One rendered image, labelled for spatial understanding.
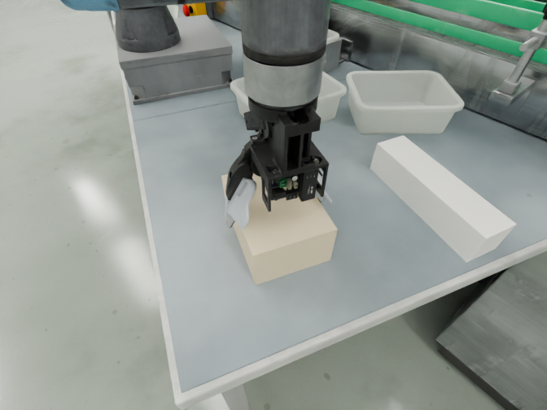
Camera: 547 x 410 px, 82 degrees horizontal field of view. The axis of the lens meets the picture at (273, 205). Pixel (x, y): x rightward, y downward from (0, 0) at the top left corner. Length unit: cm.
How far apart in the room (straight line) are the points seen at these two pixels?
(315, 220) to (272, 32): 25
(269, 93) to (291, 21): 6
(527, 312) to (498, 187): 36
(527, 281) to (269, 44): 77
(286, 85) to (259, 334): 30
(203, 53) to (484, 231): 70
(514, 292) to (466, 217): 43
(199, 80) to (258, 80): 60
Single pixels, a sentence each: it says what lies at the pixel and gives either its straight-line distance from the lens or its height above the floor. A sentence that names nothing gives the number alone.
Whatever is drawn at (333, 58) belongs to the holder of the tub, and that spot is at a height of 78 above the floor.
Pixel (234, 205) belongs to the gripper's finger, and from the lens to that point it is 42.
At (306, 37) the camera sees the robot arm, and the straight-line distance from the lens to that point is 28.
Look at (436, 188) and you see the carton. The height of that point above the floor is 81.
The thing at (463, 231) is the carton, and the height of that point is 79.
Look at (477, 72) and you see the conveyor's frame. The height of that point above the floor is 84.
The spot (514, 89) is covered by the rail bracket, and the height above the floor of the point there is 87.
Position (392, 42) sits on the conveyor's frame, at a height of 84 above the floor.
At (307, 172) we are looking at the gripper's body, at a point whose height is 93.
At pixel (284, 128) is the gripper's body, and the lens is 30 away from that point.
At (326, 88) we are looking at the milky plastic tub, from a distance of 81.
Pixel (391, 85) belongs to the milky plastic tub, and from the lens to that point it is 87.
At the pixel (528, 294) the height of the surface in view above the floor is 51.
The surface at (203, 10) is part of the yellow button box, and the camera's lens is 141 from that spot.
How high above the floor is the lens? 116
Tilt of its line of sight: 47 degrees down
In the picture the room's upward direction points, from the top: straight up
